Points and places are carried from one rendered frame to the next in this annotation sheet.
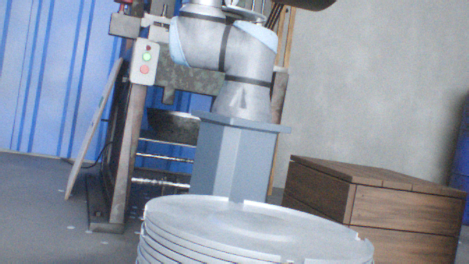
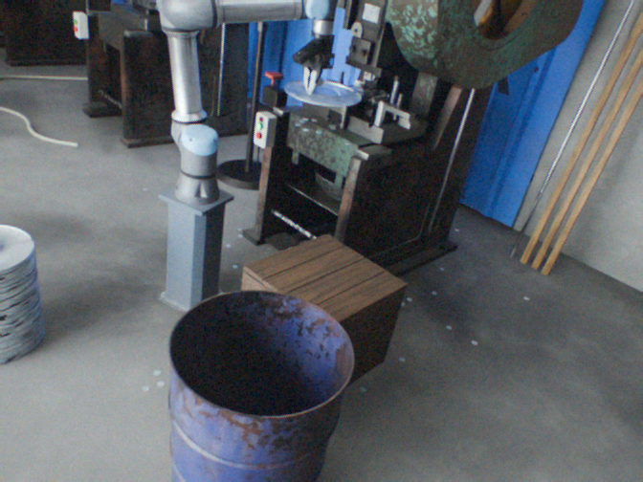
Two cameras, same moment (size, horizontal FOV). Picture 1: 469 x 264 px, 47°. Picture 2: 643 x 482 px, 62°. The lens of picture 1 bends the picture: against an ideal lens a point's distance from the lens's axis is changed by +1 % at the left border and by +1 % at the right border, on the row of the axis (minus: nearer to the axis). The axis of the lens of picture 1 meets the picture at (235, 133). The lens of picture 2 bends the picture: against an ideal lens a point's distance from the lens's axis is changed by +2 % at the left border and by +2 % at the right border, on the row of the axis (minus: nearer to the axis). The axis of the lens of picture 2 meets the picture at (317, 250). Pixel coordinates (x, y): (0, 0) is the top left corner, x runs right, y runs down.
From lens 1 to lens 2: 2.01 m
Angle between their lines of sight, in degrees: 61
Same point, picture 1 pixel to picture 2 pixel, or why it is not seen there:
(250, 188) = (181, 243)
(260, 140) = (184, 213)
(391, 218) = not seen: hidden behind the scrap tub
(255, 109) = (181, 192)
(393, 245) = not seen: hidden behind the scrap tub
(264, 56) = (187, 157)
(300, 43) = not seen: outside the picture
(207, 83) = (317, 153)
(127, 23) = (270, 95)
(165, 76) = (293, 141)
